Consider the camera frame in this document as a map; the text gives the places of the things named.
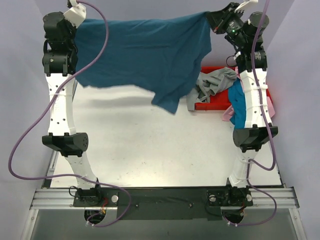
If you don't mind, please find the dark teal t shirt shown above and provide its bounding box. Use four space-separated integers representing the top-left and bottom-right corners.
75 12 212 114

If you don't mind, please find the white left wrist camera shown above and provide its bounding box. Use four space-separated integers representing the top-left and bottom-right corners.
63 4 87 28

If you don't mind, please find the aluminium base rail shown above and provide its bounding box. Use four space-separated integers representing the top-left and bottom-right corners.
30 187 300 210

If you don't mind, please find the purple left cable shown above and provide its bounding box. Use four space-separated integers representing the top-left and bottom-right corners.
8 0 133 228

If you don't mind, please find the pink t shirt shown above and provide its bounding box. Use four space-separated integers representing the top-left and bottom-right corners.
222 66 276 124

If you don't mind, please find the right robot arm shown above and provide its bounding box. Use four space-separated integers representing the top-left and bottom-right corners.
205 0 278 205

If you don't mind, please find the red plastic bin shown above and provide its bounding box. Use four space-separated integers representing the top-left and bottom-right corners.
194 66 273 111

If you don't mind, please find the grey t shirt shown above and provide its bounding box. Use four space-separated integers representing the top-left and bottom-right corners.
186 67 237 111

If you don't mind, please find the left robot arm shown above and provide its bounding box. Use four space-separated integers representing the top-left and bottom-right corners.
42 9 103 206

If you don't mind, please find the bright turquoise t shirt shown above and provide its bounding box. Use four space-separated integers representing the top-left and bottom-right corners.
228 78 247 129

